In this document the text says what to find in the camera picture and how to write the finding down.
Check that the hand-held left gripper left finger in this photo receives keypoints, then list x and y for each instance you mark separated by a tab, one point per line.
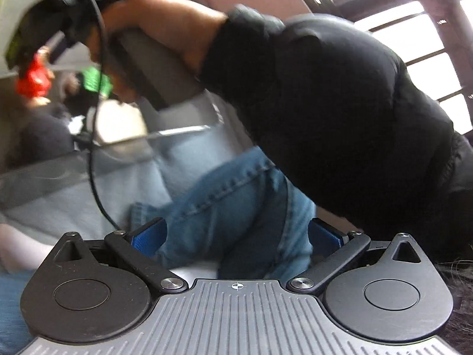
148	235

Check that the red object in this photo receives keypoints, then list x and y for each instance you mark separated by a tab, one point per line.
32	78

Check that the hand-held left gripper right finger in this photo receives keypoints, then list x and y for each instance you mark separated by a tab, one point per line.
325	235

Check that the person's blue jeans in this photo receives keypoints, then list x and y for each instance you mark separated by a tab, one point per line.
229	207

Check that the window with dark frame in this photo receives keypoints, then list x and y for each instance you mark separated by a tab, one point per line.
406	18

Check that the green object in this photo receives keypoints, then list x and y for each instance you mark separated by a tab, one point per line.
96	81

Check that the person's right hand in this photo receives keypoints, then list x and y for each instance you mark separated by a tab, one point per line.
111	16

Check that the dark fuzzy cloth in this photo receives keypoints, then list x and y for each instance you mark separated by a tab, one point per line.
460	303

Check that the person in black shirt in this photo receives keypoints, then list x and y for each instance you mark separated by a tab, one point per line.
332	111

